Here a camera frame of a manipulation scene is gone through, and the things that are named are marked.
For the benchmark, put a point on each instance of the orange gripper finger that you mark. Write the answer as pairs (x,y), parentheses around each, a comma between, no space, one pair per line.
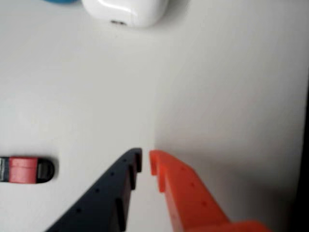
(190,200)

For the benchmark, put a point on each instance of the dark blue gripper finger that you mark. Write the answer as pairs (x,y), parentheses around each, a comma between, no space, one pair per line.
(103,200)

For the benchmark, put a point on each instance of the red black usb stick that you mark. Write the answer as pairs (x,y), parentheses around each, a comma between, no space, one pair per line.
(23,169)

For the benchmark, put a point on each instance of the white earbuds case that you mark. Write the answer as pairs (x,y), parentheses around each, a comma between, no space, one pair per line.
(125,10)

